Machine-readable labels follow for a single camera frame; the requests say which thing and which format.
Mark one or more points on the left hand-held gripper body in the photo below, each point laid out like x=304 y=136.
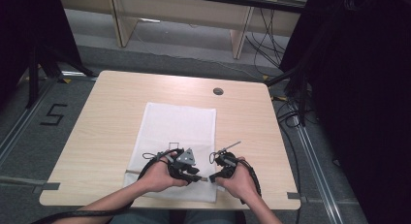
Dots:
x=184 y=157

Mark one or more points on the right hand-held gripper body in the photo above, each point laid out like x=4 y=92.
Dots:
x=227 y=161

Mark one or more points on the white mesh bag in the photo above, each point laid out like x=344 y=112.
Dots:
x=177 y=123

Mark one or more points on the person's right hand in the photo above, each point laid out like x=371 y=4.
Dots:
x=240 y=183

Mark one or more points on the person's left hand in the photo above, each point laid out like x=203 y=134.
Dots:
x=158 y=177

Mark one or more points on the grey tape strip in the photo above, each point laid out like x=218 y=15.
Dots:
x=47 y=186
x=293 y=195

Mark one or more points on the black metal stand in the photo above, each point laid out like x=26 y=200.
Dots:
x=302 y=101
x=32 y=78

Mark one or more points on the light wooden desk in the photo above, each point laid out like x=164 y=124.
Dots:
x=181 y=10

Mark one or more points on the black curtain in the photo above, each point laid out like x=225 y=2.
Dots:
x=29 y=23
x=362 y=88

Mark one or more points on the metal floor rail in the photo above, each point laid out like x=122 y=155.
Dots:
x=19 y=127
x=318 y=175

